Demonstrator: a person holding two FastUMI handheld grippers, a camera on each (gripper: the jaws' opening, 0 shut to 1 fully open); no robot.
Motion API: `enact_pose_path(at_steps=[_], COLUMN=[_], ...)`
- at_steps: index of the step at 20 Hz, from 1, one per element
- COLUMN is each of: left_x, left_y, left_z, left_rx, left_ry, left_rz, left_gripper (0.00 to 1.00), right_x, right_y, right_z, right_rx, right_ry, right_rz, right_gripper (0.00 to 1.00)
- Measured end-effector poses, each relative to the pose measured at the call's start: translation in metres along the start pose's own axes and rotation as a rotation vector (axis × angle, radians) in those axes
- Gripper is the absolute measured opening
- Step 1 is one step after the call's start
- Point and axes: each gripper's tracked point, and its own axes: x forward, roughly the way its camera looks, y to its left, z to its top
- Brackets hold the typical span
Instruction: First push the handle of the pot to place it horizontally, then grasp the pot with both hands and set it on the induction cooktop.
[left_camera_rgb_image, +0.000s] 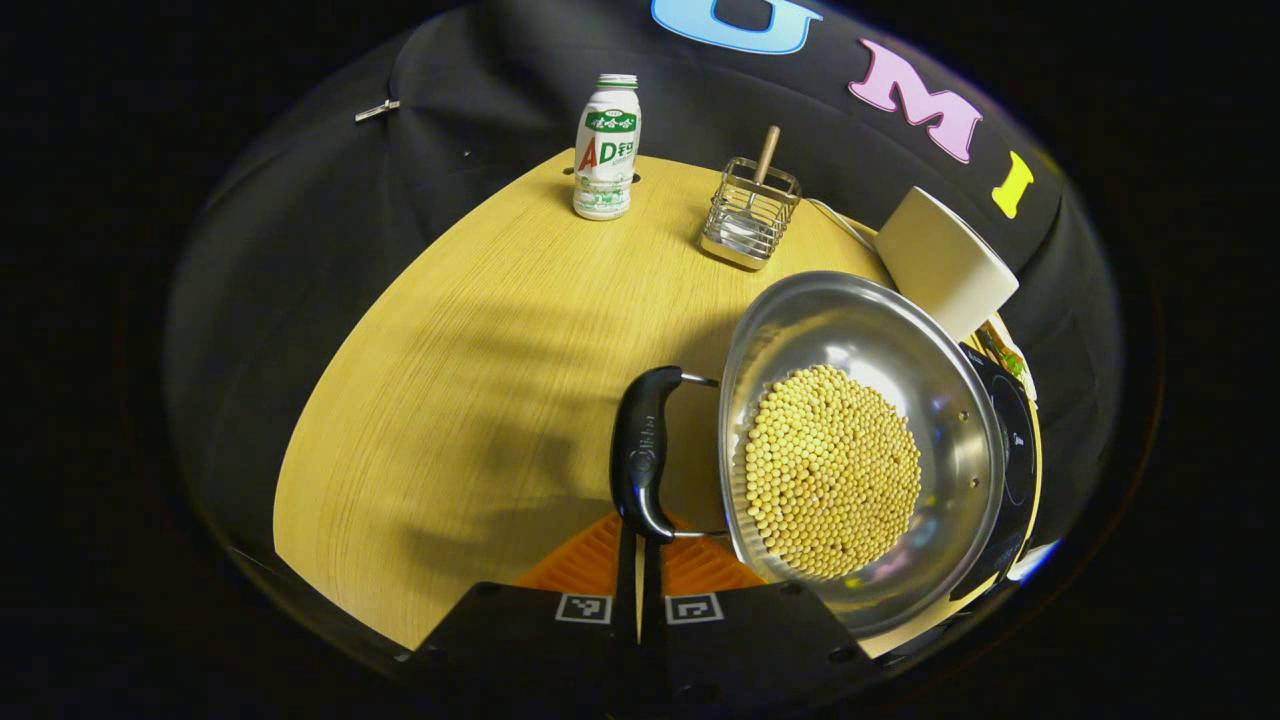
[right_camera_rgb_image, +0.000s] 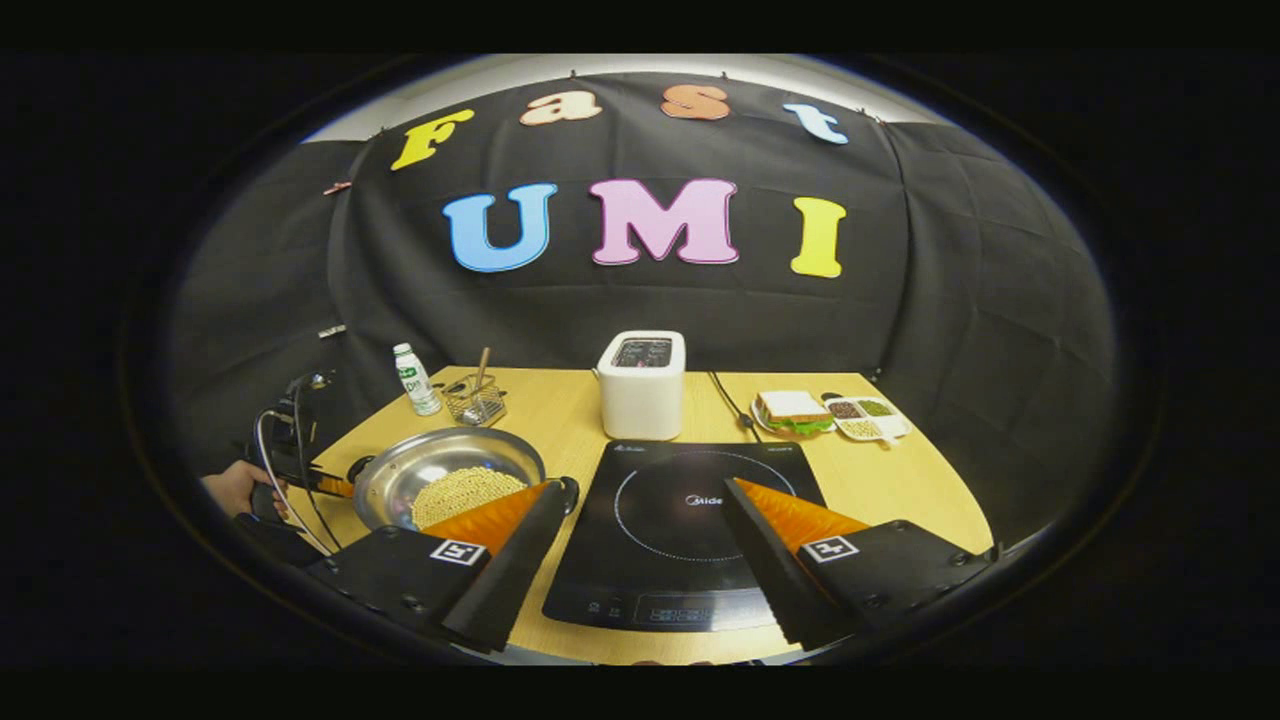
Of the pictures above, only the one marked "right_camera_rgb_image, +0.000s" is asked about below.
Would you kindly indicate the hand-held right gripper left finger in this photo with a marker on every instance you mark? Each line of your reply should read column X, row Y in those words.
column 510, row 580

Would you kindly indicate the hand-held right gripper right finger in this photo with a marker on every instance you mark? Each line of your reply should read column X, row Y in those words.
column 770, row 570

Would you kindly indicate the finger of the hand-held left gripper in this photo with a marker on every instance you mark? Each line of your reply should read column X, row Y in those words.
column 335, row 486

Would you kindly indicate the pile of yellow beans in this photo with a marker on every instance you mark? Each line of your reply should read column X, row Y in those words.
column 460, row 495

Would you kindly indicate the black induction cooktop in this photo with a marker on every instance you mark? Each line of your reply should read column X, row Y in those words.
column 660, row 560

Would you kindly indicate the white bottle with green label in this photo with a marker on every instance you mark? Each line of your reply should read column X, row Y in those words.
column 418, row 385

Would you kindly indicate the sandwich with lettuce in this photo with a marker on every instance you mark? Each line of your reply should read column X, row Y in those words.
column 792, row 408

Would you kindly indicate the white divided dish of beans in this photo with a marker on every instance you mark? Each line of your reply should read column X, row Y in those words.
column 865, row 420

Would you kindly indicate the white toaster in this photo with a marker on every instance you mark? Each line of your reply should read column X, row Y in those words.
column 640, row 395

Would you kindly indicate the red clip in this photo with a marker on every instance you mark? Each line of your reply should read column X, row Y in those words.
column 337, row 187

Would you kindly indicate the black backdrop cloth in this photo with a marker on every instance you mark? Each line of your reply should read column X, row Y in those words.
column 980, row 300

